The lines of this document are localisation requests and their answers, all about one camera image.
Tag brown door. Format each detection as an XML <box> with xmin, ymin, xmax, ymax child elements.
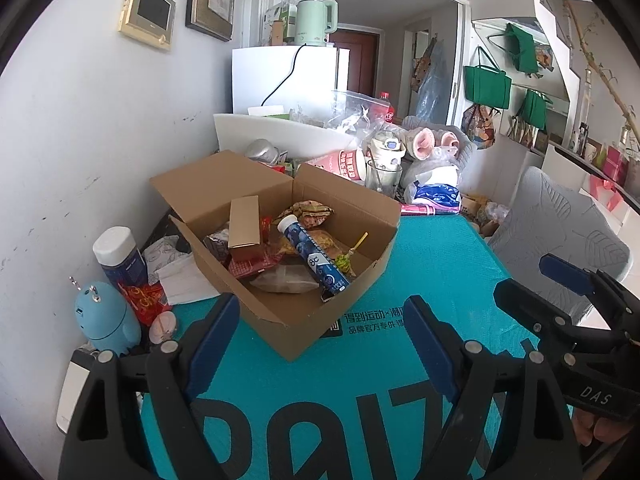
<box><xmin>327</xmin><ymin>29</ymin><xmax>380</xmax><ymax>99</ymax></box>

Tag small brown carton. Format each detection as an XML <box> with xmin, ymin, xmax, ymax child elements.
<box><xmin>228</xmin><ymin>195</ymin><xmax>264</xmax><ymax>261</ymax></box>

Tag white fridge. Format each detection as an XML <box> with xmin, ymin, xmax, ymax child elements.
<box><xmin>231</xmin><ymin>45</ymin><xmax>351</xmax><ymax>116</ymax></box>

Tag patterned cloth bag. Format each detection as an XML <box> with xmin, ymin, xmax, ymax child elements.
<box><xmin>462</xmin><ymin>105</ymin><xmax>496</xmax><ymax>150</ymax></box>

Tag pig plush toy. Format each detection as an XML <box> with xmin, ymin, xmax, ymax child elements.
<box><xmin>402</xmin><ymin>127</ymin><xmax>462</xmax><ymax>161</ymax></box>

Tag blue tissue pack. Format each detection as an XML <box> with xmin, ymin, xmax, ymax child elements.
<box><xmin>412</xmin><ymin>184</ymin><xmax>460</xmax><ymax>209</ymax></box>

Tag pile of snack bags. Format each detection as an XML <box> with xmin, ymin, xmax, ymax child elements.
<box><xmin>460</xmin><ymin>192</ymin><xmax>511</xmax><ymax>236</ymax></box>

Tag green lollipop yellow stick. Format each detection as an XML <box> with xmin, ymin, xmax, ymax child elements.
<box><xmin>333</xmin><ymin>232</ymin><xmax>369</xmax><ymax>276</ymax></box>

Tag person's right hand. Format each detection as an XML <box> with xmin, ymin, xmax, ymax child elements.
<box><xmin>572</xmin><ymin>405</ymin><xmax>639</xmax><ymax>448</ymax></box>

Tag brown patterned snack packet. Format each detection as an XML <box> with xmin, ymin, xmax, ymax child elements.
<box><xmin>291</xmin><ymin>201</ymin><xmax>335</xmax><ymax>231</ymax></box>

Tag black power cable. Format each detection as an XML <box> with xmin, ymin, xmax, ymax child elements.
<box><xmin>260</xmin><ymin>45</ymin><xmax>307</xmax><ymax>107</ymax></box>

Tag blue plastic bag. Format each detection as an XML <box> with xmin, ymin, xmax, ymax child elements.
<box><xmin>416</xmin><ymin>40</ymin><xmax>449</xmax><ymax>121</ymax></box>

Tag clear zip bag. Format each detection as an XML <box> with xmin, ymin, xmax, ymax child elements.
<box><xmin>331</xmin><ymin>89</ymin><xmax>394</xmax><ymax>131</ymax></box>

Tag pink tube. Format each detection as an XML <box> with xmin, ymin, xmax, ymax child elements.
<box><xmin>400</xmin><ymin>202</ymin><xmax>461</xmax><ymax>216</ymax></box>

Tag grey leaf pattern chair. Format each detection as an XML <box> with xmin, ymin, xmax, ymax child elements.
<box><xmin>487</xmin><ymin>165</ymin><xmax>632</xmax><ymax>327</ymax></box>

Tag drinking glass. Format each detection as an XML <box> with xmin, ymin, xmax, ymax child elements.
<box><xmin>365</xmin><ymin>159</ymin><xmax>404</xmax><ymax>196</ymax></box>

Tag pink gift boxes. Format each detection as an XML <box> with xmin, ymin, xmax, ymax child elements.
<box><xmin>590</xmin><ymin>144</ymin><xmax>640</xmax><ymax>212</ymax></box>

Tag blue bottle white cap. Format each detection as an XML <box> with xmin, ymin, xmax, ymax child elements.
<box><xmin>92</xmin><ymin>226</ymin><xmax>149</xmax><ymax>289</ymax></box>

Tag beige wall intercom panel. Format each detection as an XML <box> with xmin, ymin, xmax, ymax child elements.
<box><xmin>118</xmin><ymin>0</ymin><xmax>177</xmax><ymax>51</ymax></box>

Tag bamboo stalk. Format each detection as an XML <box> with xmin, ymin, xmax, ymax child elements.
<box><xmin>565</xmin><ymin>0</ymin><xmax>640</xmax><ymax>137</ymax></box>

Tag mint green kettle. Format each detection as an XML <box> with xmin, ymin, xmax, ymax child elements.
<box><xmin>296</xmin><ymin>0</ymin><xmax>339</xmax><ymax>47</ymax></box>

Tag translucent plastic snack packet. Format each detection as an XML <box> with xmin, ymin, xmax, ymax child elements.
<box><xmin>250</xmin><ymin>265</ymin><xmax>321</xmax><ymax>294</ymax></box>

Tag tilted green tote bag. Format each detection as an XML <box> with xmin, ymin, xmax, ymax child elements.
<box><xmin>502</xmin><ymin>22</ymin><xmax>540</xmax><ymax>74</ymax></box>

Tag large green tote bag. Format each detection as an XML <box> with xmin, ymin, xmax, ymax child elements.
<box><xmin>464</xmin><ymin>46</ymin><xmax>513</xmax><ymax>110</ymax></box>

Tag yellow crispy snack clear bag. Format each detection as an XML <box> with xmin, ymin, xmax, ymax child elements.
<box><xmin>280</xmin><ymin>229</ymin><xmax>352</xmax><ymax>262</ymax></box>

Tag teal printed mat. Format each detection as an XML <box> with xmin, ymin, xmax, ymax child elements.
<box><xmin>140</xmin><ymin>212</ymin><xmax>577</xmax><ymax>480</ymax></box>

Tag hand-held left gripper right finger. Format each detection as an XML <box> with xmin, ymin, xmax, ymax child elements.
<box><xmin>402</xmin><ymin>295</ymin><xmax>584</xmax><ymax>480</ymax></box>

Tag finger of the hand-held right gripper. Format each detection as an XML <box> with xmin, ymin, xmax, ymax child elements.
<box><xmin>494</xmin><ymin>278</ymin><xmax>629</xmax><ymax>369</ymax></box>
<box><xmin>539</xmin><ymin>254</ymin><xmax>640</xmax><ymax>332</ymax></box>

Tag white plastic bag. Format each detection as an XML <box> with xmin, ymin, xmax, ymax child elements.
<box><xmin>402</xmin><ymin>159</ymin><xmax>464</xmax><ymax>207</ymax></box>

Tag silver round object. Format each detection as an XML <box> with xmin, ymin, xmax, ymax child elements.
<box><xmin>245</xmin><ymin>139</ymin><xmax>281</xmax><ymax>163</ymax></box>

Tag green white box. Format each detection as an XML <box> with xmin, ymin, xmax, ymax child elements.
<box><xmin>247</xmin><ymin>105</ymin><xmax>291</xmax><ymax>120</ymax></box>

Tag dark illustrated snack packet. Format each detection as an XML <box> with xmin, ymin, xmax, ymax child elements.
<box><xmin>202</xmin><ymin>229</ymin><xmax>232</xmax><ymax>264</ymax></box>

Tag white tray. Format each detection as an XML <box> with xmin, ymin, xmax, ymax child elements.
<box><xmin>213</xmin><ymin>112</ymin><xmax>362</xmax><ymax>161</ymax></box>

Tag brown cardboard box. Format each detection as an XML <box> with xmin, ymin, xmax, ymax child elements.
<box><xmin>150</xmin><ymin>150</ymin><xmax>403</xmax><ymax>363</ymax></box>

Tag blue tablet tube white cap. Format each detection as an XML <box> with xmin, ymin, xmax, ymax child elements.
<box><xmin>277</xmin><ymin>215</ymin><xmax>351</xmax><ymax>294</ymax></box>

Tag red gold packet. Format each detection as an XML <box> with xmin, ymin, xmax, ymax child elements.
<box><xmin>120</xmin><ymin>282</ymin><xmax>166</xmax><ymax>326</ymax></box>

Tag pink round object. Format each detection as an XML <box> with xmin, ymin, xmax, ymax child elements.
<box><xmin>150</xmin><ymin>311</ymin><xmax>179</xmax><ymax>344</ymax></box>

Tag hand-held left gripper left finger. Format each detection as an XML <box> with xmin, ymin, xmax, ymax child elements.
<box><xmin>57</xmin><ymin>292</ymin><xmax>242</xmax><ymax>480</ymax></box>

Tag dark red snack packet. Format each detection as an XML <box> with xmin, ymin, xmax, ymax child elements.
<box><xmin>229</xmin><ymin>252</ymin><xmax>284</xmax><ymax>280</ymax></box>

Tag small green tote bag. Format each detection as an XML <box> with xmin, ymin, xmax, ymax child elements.
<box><xmin>522</xmin><ymin>88</ymin><xmax>551</xmax><ymax>131</ymax></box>

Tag white tissue packets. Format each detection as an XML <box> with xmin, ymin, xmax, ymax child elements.
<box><xmin>142</xmin><ymin>237</ymin><xmax>221</xmax><ymax>306</ymax></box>

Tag pink instant cup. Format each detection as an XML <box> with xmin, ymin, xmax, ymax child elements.
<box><xmin>306</xmin><ymin>149</ymin><xmax>366</xmax><ymax>183</ymax></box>

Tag light blue round gadget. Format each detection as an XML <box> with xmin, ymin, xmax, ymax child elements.
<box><xmin>69</xmin><ymin>276</ymin><xmax>143</xmax><ymax>354</ymax></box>

